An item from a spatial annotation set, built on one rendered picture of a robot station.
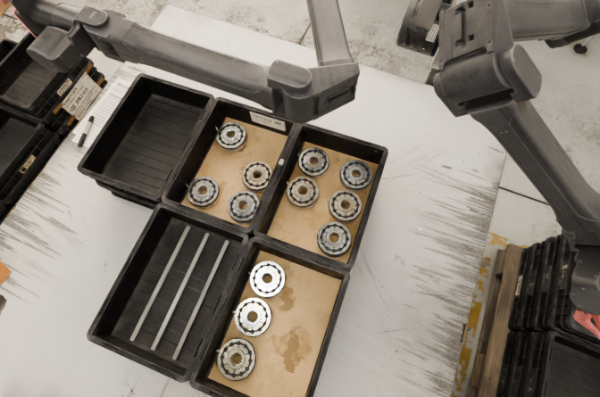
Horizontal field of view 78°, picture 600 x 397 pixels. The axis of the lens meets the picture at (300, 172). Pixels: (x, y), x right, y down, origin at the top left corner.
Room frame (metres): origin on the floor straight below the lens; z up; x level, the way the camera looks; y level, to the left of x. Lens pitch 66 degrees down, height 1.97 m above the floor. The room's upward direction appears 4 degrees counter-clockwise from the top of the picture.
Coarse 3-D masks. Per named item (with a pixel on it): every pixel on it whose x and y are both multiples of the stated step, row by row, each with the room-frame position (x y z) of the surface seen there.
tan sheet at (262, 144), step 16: (256, 128) 0.68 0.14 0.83; (256, 144) 0.62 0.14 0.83; (272, 144) 0.61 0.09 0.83; (208, 160) 0.57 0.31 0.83; (224, 160) 0.56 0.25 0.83; (240, 160) 0.56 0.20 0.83; (256, 160) 0.56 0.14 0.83; (272, 160) 0.55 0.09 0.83; (208, 176) 0.51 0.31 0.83; (224, 176) 0.50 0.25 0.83; (240, 176) 0.50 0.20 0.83; (256, 176) 0.50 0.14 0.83; (224, 192) 0.45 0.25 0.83; (224, 208) 0.39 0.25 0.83; (240, 224) 0.33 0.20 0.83
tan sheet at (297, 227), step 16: (304, 144) 0.60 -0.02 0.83; (336, 160) 0.53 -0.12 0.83; (352, 160) 0.53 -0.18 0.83; (336, 176) 0.48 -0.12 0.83; (304, 192) 0.43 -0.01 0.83; (320, 192) 0.42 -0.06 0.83; (368, 192) 0.41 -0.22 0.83; (288, 208) 0.38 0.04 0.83; (320, 208) 0.37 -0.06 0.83; (272, 224) 0.33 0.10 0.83; (288, 224) 0.32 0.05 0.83; (304, 224) 0.32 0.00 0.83; (320, 224) 0.32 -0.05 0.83; (352, 224) 0.31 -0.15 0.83; (288, 240) 0.27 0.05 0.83; (304, 240) 0.27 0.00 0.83; (336, 240) 0.26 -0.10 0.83; (352, 240) 0.26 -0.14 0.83
